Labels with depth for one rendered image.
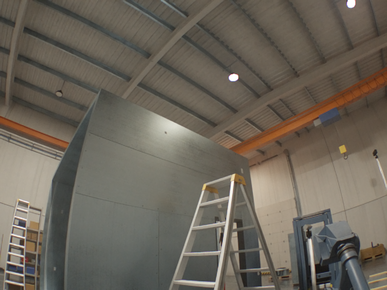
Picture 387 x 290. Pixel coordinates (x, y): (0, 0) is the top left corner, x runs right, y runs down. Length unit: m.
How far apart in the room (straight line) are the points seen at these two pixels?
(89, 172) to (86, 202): 0.25
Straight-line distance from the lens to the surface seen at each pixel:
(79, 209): 1.74
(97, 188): 1.81
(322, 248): 2.32
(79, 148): 3.34
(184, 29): 6.74
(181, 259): 1.65
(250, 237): 3.16
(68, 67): 9.17
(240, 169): 3.34
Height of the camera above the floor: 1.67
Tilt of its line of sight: 30 degrees up
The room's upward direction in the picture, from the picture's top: 2 degrees counter-clockwise
